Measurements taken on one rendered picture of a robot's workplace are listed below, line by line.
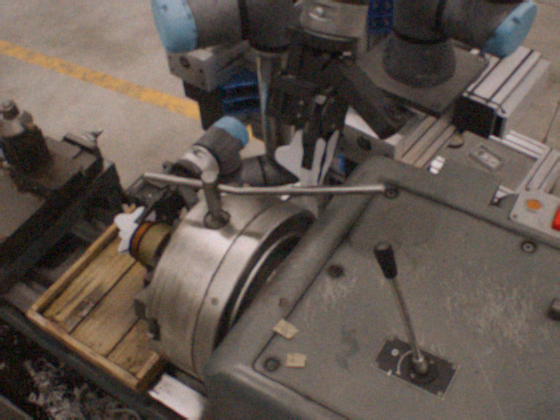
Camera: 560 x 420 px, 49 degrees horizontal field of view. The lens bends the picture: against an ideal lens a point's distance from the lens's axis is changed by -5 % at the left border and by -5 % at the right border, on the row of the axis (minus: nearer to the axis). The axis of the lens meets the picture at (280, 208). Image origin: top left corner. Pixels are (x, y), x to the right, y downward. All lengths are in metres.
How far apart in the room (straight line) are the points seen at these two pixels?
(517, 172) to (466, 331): 1.81
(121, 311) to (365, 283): 0.62
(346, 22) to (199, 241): 0.37
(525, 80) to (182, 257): 0.91
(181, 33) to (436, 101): 0.50
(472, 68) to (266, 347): 0.79
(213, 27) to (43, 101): 2.52
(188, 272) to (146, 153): 2.10
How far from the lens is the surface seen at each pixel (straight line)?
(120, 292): 1.32
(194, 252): 0.90
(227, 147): 1.24
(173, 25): 1.05
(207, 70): 1.48
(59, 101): 3.47
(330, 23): 0.74
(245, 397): 0.76
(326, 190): 0.80
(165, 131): 3.07
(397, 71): 1.27
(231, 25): 1.06
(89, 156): 1.51
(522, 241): 0.89
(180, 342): 0.93
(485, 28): 1.14
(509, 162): 2.60
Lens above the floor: 1.91
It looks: 47 degrees down
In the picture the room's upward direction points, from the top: 5 degrees counter-clockwise
